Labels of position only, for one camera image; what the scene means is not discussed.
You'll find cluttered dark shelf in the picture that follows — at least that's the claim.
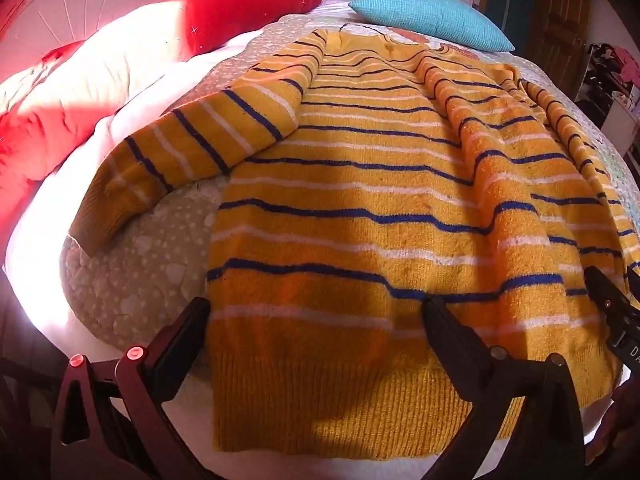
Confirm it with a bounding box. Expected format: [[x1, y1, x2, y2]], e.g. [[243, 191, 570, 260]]
[[575, 42, 640, 133]]

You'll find white round headboard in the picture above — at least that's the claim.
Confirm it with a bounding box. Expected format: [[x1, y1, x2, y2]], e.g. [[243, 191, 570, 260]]
[[10, 0, 163, 61]]

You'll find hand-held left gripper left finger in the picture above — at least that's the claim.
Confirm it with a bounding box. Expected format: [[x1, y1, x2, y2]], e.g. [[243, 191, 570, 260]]
[[52, 297, 211, 480]]

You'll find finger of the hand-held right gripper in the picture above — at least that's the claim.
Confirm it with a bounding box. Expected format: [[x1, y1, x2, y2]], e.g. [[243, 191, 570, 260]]
[[584, 265, 630, 328]]

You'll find yellow striped knit sweater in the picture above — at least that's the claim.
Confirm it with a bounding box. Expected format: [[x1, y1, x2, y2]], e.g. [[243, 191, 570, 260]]
[[67, 27, 640, 461]]

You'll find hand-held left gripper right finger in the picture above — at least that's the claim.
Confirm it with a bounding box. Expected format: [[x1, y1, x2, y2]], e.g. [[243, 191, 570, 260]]
[[422, 296, 587, 480]]

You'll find printed quilted bedspread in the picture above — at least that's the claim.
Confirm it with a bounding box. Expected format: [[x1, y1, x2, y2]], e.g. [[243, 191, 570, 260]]
[[60, 0, 640, 461]]

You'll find red pillow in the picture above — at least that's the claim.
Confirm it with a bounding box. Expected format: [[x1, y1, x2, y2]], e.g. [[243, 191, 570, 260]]
[[0, 0, 329, 196]]

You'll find person's right hand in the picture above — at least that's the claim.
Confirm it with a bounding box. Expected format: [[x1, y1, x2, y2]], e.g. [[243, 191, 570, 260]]
[[585, 377, 640, 467]]

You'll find pink fleece blanket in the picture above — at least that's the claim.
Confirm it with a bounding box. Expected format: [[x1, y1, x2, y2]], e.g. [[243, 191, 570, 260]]
[[0, 35, 261, 356]]

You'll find brown wooden door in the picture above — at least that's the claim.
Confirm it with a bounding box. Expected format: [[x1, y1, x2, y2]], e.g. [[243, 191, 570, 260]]
[[525, 0, 592, 58]]

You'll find blue knit pillow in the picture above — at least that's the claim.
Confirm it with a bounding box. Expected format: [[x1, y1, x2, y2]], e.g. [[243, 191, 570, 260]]
[[348, 0, 516, 54]]

